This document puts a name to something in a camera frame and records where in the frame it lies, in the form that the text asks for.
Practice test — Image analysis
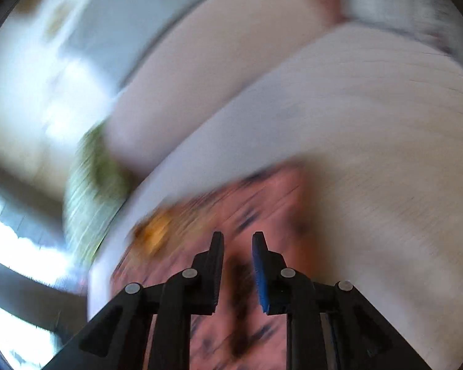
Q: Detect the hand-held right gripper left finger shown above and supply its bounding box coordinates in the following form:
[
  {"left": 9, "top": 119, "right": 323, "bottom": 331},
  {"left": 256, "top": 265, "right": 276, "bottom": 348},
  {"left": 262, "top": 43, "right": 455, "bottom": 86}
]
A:
[{"left": 42, "top": 232, "right": 225, "bottom": 370}]

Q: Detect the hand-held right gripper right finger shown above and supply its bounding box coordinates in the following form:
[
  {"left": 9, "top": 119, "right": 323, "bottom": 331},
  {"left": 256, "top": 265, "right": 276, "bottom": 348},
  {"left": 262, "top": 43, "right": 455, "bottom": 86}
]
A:
[{"left": 252, "top": 231, "right": 433, "bottom": 370}]

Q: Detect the orange black patterned garment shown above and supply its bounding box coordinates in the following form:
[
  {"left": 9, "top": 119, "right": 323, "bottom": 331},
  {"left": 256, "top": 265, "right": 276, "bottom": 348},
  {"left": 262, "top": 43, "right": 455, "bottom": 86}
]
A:
[{"left": 108, "top": 166, "right": 325, "bottom": 370}]

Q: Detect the green white patterned pillow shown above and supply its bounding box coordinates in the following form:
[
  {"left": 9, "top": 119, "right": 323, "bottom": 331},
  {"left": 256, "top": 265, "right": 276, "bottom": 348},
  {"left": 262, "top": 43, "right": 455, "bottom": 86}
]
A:
[{"left": 62, "top": 123, "right": 140, "bottom": 266}]

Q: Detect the bed with pale pink sheet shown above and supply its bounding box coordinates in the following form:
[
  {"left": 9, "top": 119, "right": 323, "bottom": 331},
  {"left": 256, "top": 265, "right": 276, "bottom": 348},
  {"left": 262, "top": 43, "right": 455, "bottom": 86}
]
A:
[{"left": 87, "top": 23, "right": 463, "bottom": 370}]

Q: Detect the grey blue pillow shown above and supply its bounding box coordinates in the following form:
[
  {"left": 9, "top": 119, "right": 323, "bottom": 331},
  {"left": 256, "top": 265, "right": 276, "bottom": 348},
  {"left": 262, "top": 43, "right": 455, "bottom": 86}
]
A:
[{"left": 60, "top": 0, "right": 255, "bottom": 93}]

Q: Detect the striped white grey blanket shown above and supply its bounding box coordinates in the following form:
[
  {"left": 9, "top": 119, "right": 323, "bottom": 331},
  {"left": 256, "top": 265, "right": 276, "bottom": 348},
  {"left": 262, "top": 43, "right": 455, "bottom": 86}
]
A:
[{"left": 347, "top": 0, "right": 460, "bottom": 55}]

